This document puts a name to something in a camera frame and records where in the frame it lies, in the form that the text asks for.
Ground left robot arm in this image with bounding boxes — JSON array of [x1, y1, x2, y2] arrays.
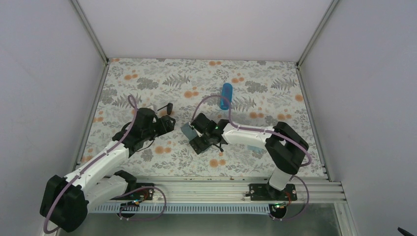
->
[[40, 108, 176, 234]]

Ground grey glasses case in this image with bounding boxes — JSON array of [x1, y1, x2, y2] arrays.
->
[[180, 123, 198, 141]]

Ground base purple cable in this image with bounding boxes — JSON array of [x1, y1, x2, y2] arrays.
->
[[269, 176, 310, 222], [119, 186, 167, 222]]

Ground left aluminium frame post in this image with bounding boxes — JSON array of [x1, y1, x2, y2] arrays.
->
[[70, 0, 109, 65]]

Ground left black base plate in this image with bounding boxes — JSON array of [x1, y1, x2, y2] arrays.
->
[[127, 183, 154, 201]]

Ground floral table mat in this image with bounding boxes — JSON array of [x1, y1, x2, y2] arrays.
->
[[81, 58, 325, 177]]

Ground black sunglasses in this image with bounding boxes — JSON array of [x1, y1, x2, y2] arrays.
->
[[155, 103, 174, 117]]

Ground blue translucent glasses case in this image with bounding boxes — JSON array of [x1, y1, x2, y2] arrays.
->
[[219, 83, 233, 111]]

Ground light blue cleaning cloth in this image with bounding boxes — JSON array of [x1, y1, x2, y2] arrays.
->
[[247, 145, 265, 153]]

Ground aluminium frame post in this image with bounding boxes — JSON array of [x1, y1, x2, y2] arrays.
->
[[70, 0, 109, 65], [297, 0, 340, 70]]

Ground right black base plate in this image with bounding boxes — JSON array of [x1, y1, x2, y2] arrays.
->
[[245, 183, 298, 201]]

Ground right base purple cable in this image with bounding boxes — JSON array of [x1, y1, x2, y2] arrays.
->
[[269, 176, 310, 222]]

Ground white slotted cable duct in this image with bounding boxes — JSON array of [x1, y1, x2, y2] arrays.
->
[[88, 203, 277, 215]]

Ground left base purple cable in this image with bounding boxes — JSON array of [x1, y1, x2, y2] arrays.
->
[[119, 186, 167, 222]]

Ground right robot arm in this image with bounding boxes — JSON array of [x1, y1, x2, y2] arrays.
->
[[188, 113, 311, 200]]

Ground aluminium mounting rail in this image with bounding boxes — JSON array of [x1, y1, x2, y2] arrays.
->
[[137, 177, 347, 204]]

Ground right aluminium frame post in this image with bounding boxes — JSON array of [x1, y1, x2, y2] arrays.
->
[[297, 0, 340, 70]]

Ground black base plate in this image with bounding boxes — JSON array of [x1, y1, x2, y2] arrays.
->
[[245, 183, 298, 201], [127, 183, 154, 201]]

